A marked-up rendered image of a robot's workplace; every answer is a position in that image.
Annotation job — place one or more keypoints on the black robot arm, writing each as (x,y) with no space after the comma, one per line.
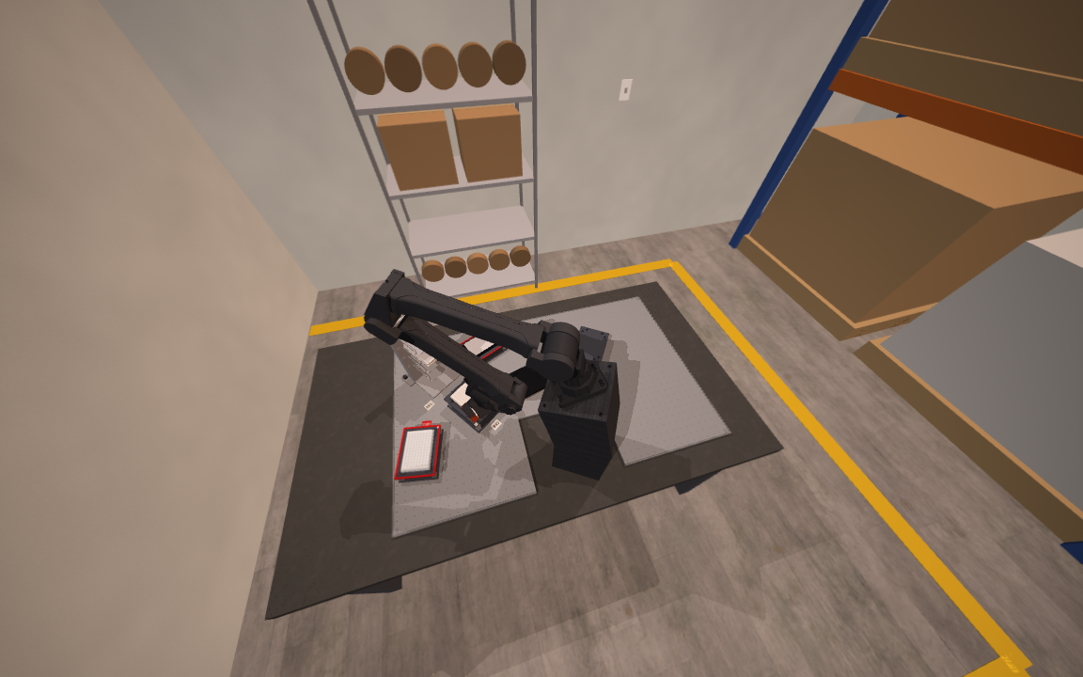
(560,360)

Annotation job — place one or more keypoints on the grey shelf rack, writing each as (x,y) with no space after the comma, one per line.
(433,379)

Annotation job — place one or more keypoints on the dark grey flat nest with red border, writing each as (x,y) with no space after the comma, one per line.
(435,462)

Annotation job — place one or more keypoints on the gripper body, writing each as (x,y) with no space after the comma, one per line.
(481,412)

